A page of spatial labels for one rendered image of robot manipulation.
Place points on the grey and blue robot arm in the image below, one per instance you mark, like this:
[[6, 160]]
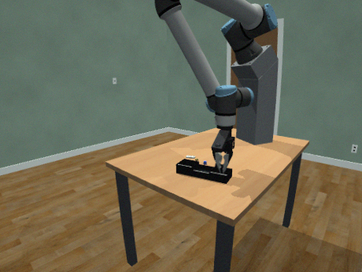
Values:
[[257, 20]]

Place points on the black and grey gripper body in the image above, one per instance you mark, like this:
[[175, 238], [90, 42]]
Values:
[[230, 141]]

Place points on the black rack of three labelled bins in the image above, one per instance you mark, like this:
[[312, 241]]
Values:
[[194, 169]]

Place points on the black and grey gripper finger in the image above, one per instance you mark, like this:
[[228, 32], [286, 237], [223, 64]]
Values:
[[216, 157], [227, 157]]

